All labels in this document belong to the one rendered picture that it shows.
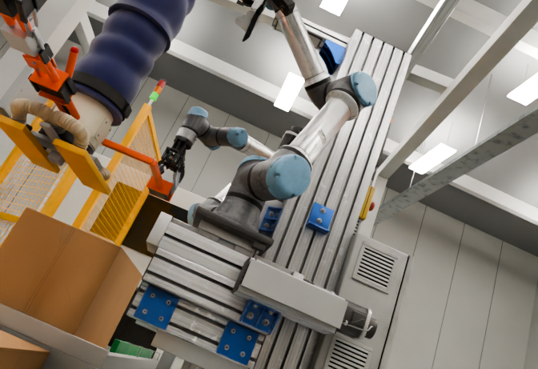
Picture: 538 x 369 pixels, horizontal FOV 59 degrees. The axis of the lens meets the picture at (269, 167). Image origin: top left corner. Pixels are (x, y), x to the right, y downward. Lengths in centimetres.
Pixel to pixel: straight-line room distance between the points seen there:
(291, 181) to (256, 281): 28
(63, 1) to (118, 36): 173
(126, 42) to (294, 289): 95
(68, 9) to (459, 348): 1116
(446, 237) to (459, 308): 172
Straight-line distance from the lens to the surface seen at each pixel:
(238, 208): 134
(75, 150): 142
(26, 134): 151
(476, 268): 1317
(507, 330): 1339
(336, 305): 123
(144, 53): 168
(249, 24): 146
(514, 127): 666
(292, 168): 127
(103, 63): 162
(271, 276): 119
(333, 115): 145
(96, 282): 190
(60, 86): 138
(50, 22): 329
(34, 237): 200
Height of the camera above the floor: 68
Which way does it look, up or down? 24 degrees up
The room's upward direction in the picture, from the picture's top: 23 degrees clockwise
